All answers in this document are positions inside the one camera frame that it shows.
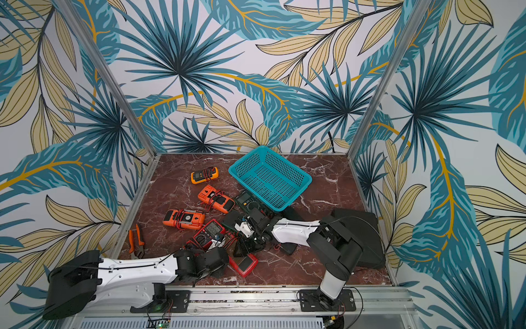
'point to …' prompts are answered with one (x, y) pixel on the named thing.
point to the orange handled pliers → (136, 247)
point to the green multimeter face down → (231, 218)
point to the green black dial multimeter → (247, 201)
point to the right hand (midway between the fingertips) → (239, 252)
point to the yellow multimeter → (203, 175)
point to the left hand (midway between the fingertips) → (220, 265)
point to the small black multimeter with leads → (289, 247)
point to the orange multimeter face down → (216, 198)
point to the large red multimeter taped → (244, 264)
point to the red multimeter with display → (212, 230)
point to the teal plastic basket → (273, 179)
